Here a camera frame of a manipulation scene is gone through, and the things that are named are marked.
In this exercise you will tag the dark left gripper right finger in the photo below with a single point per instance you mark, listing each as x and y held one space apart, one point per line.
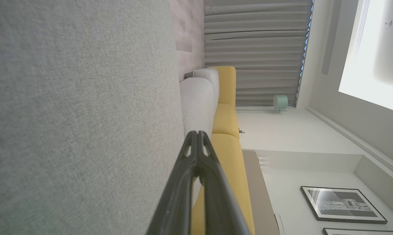
219 202

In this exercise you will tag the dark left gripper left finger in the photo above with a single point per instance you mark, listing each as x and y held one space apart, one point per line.
177 195

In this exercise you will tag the grey stitched sofa cushion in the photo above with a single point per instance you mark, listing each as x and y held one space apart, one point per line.
198 107

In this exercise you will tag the mint green lamp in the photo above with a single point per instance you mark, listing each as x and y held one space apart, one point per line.
280 102

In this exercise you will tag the light grey sofa cushion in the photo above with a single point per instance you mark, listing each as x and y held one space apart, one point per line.
209 81

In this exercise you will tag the large black framed picture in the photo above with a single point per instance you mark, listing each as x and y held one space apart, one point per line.
343 204

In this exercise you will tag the large grey sofa seat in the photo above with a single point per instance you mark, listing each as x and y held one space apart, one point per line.
79 114

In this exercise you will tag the grey pleated curtain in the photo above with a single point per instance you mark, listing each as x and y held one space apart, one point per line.
255 49

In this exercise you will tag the round ceiling detector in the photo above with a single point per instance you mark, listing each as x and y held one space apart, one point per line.
388 23

